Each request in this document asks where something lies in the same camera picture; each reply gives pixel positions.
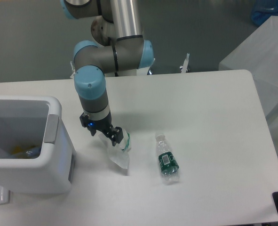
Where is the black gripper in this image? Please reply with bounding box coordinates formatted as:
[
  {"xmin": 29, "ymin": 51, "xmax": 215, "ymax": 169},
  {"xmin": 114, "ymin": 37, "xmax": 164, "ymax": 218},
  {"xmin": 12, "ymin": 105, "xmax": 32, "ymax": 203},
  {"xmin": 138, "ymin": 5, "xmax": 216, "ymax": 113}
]
[{"xmin": 79, "ymin": 113, "xmax": 123, "ymax": 146}]

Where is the white plastic wrapper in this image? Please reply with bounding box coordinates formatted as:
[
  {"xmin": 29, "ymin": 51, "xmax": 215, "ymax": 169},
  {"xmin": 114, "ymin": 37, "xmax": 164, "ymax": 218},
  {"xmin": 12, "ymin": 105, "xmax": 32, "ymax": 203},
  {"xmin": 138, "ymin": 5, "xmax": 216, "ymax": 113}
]
[{"xmin": 98, "ymin": 129, "xmax": 131, "ymax": 170}]

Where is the clear bottle with green label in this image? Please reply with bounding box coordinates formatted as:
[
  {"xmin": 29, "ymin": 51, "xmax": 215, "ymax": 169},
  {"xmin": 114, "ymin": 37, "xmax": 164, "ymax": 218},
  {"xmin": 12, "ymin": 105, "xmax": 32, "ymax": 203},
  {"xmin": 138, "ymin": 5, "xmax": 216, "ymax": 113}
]
[{"xmin": 155, "ymin": 133, "xmax": 179, "ymax": 185}]

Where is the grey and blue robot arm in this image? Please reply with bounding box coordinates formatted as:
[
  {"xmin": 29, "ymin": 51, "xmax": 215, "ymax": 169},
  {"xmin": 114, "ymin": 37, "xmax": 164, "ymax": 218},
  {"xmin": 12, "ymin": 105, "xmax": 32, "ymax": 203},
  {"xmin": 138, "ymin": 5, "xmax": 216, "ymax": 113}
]
[{"xmin": 61, "ymin": 0, "xmax": 154, "ymax": 146}]

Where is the white trash can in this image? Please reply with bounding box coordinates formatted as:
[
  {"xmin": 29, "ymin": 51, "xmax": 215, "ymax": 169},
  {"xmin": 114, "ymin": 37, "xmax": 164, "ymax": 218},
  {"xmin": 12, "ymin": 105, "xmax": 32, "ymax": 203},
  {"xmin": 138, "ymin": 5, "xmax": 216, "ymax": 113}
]
[{"xmin": 0, "ymin": 95, "xmax": 76, "ymax": 194}]

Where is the blue plastic bag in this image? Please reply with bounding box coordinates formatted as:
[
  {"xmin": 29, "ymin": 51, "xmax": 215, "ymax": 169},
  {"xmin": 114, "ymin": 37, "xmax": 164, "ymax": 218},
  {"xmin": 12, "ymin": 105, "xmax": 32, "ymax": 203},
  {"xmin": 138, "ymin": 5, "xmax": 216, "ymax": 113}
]
[{"xmin": 250, "ymin": 0, "xmax": 278, "ymax": 26}]

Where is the white clamp bracket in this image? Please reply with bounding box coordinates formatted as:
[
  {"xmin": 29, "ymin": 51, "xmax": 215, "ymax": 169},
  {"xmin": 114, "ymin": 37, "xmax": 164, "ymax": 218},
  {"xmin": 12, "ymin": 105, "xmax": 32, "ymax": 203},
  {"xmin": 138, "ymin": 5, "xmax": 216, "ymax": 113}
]
[{"xmin": 179, "ymin": 53, "xmax": 190, "ymax": 73}]

